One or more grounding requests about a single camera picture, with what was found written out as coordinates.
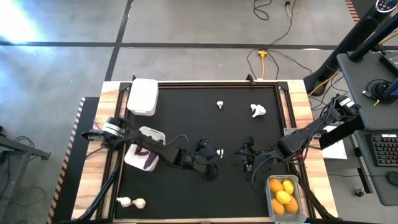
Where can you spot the clear plastic bin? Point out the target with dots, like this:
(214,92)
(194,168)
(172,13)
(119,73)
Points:
(284,217)

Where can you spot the black hazard-striped floor mat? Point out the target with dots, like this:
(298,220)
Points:
(353,9)
(74,174)

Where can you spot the white paper sheet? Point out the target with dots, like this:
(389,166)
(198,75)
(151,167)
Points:
(335,152)

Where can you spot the black flat device on desk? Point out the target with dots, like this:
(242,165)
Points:
(391,62)

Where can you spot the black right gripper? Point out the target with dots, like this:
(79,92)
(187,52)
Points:
(248,155)

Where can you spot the black clamp on frame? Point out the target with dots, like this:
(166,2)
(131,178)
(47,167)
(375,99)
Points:
(250,79)

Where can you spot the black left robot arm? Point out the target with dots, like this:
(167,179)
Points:
(149,144)

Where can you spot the black table mat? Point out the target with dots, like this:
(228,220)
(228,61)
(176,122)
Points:
(192,118)

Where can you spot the black tower fan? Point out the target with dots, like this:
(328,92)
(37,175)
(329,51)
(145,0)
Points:
(348,46)

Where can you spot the white plastic basket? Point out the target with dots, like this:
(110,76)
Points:
(133,160)
(142,97)

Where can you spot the backlit black keyboard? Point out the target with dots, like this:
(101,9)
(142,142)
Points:
(385,150)

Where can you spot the large white garlic cluster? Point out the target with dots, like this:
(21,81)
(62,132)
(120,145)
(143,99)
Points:
(258,110)

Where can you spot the black computer mouse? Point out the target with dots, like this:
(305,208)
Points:
(393,179)

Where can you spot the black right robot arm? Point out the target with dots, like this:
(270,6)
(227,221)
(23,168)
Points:
(311,130)

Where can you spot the purple eggplant pieces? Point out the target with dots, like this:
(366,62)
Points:
(150,160)

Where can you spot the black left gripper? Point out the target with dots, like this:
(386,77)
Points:
(203,155)

